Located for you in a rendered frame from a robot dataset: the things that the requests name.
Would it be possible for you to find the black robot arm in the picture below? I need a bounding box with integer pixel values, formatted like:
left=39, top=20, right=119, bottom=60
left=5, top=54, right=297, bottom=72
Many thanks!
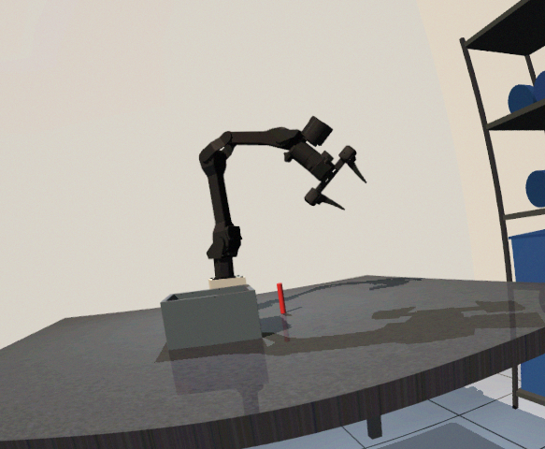
left=199, top=116, right=335, bottom=280

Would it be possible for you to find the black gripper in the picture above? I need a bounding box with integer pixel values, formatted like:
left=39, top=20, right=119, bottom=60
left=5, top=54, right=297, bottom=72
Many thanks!
left=304, top=146, right=366, bottom=210

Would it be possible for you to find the red peg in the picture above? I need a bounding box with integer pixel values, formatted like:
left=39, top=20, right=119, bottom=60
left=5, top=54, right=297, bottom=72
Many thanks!
left=277, top=282, right=286, bottom=313

